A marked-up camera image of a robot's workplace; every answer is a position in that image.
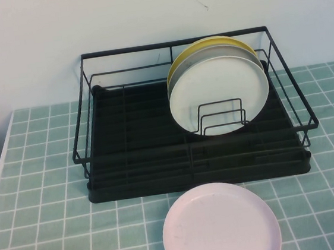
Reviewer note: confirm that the pink plate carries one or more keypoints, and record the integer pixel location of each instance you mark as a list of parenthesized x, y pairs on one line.
[(219, 227)]

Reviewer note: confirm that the cream white plate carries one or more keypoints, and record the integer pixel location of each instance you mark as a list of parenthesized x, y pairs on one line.
[(217, 90)]

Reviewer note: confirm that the yellow plate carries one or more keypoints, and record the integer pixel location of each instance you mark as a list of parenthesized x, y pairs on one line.
[(178, 58)]

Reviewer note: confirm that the grey plate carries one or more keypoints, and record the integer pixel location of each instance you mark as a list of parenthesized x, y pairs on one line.
[(190, 60)]

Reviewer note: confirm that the black plastic drip tray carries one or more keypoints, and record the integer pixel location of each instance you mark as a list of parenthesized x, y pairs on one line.
[(141, 104)]

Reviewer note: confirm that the green checked tablecloth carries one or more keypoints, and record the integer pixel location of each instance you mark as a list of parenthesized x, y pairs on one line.
[(38, 150)]

